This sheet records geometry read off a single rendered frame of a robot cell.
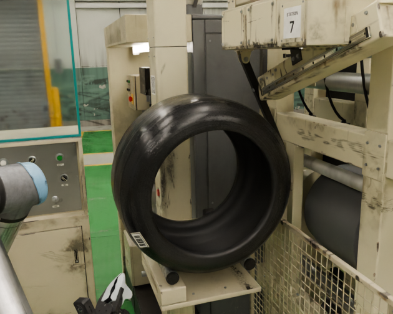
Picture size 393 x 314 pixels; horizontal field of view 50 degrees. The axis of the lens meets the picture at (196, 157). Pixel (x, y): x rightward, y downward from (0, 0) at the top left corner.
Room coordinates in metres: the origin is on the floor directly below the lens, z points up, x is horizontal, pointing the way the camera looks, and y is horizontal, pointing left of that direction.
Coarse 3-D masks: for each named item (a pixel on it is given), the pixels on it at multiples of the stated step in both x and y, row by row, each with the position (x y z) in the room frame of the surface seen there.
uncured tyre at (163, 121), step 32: (192, 96) 1.40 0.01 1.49; (128, 128) 1.42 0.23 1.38; (160, 128) 1.24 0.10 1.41; (192, 128) 1.24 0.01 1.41; (224, 128) 1.27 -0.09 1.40; (256, 128) 1.31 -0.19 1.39; (128, 160) 1.23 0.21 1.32; (160, 160) 1.21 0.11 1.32; (256, 160) 1.59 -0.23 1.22; (288, 160) 1.39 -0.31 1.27; (128, 192) 1.21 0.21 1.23; (256, 192) 1.57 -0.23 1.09; (288, 192) 1.37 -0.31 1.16; (128, 224) 1.22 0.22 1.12; (160, 224) 1.50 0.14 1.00; (192, 224) 1.54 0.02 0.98; (224, 224) 1.56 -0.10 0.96; (256, 224) 1.46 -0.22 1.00; (160, 256) 1.22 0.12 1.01; (192, 256) 1.24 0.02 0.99; (224, 256) 1.27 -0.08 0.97
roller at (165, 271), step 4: (160, 264) 1.35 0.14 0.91; (160, 268) 1.34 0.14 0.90; (164, 268) 1.31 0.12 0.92; (168, 268) 1.30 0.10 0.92; (164, 272) 1.29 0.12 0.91; (168, 272) 1.27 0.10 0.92; (172, 272) 1.27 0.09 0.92; (176, 272) 1.27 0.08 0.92; (164, 276) 1.29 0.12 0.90; (168, 276) 1.26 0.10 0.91; (172, 276) 1.26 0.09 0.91; (176, 276) 1.27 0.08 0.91; (168, 280) 1.26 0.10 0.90; (172, 280) 1.26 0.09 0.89; (176, 280) 1.27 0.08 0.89; (172, 284) 1.26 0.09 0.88
